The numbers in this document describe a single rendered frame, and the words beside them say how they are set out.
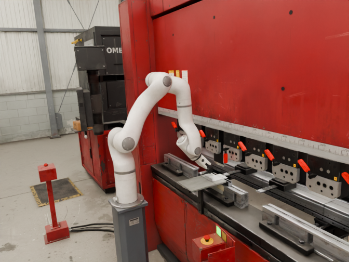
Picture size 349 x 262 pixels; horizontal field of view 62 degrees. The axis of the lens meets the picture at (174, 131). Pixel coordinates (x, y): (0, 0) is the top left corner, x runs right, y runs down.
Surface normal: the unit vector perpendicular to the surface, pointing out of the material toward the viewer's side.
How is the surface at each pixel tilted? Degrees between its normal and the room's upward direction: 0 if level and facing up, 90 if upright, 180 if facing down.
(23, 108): 90
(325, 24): 90
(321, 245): 90
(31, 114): 90
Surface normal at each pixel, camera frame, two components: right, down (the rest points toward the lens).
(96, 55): 0.32, 0.18
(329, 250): -0.88, 0.15
